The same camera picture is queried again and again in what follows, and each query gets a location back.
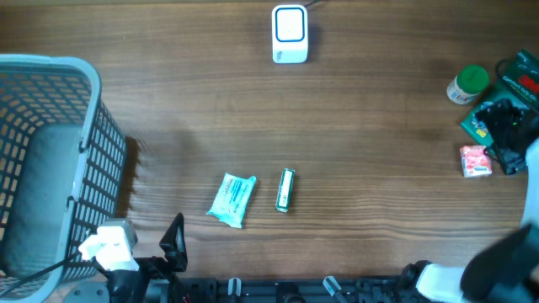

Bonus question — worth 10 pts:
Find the grey plastic mesh basket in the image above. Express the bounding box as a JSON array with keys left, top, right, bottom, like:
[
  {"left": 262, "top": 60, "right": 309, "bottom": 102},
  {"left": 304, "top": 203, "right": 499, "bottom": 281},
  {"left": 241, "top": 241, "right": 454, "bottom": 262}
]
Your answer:
[{"left": 1, "top": 55, "right": 127, "bottom": 302}]

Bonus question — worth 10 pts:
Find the mint wet wipes pack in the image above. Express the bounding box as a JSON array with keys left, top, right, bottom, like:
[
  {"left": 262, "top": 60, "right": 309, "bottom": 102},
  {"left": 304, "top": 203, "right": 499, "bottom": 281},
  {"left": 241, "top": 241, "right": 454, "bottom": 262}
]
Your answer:
[{"left": 206, "top": 173, "right": 257, "bottom": 229}]

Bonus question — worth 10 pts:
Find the black left camera cable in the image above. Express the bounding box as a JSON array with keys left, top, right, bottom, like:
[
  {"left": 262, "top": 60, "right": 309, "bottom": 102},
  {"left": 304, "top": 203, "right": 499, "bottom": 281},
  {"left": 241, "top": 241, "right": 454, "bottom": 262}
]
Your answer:
[{"left": 0, "top": 250, "right": 102, "bottom": 299}]

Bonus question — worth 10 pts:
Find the white barcode scanner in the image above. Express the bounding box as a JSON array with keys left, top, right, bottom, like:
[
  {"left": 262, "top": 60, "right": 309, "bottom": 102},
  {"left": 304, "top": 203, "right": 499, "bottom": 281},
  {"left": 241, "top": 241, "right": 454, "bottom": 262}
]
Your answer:
[{"left": 271, "top": 4, "right": 309, "bottom": 64}]

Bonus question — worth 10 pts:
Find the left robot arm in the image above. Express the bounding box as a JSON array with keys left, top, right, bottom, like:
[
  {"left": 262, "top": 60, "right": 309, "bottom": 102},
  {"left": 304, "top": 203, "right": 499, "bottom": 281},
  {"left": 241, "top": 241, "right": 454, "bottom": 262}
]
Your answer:
[{"left": 64, "top": 213, "right": 191, "bottom": 303}]

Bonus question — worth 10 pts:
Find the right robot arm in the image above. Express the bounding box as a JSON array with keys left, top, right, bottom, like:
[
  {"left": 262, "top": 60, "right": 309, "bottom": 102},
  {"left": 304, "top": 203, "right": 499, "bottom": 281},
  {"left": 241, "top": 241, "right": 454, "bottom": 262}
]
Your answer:
[{"left": 392, "top": 98, "right": 538, "bottom": 302}]

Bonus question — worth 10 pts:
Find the green lidded jar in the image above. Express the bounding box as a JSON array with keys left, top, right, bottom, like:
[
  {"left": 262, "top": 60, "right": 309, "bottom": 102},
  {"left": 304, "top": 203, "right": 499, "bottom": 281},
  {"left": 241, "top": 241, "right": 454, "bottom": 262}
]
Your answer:
[{"left": 446, "top": 65, "right": 490, "bottom": 105}]

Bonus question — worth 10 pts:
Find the red patterned small box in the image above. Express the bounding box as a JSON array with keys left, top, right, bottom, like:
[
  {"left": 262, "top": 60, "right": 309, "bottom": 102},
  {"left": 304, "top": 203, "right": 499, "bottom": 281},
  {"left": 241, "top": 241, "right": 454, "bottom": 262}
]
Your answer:
[{"left": 460, "top": 146, "right": 493, "bottom": 178}]

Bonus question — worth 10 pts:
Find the black mounting rail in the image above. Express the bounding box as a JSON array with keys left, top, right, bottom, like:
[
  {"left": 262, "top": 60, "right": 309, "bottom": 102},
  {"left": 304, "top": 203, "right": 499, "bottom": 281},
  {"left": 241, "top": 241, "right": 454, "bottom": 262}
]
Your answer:
[{"left": 179, "top": 276, "right": 421, "bottom": 303}]

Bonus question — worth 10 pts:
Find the green glove package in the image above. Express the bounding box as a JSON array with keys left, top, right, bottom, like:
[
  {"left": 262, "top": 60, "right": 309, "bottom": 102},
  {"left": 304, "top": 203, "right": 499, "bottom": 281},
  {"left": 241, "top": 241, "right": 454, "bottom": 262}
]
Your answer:
[{"left": 461, "top": 49, "right": 538, "bottom": 146}]

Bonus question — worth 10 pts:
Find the green white small tube box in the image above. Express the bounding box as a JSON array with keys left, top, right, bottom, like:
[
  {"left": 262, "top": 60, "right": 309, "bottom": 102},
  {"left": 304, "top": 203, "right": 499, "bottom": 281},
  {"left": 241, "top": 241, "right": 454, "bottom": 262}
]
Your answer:
[{"left": 275, "top": 168, "right": 295, "bottom": 213}]

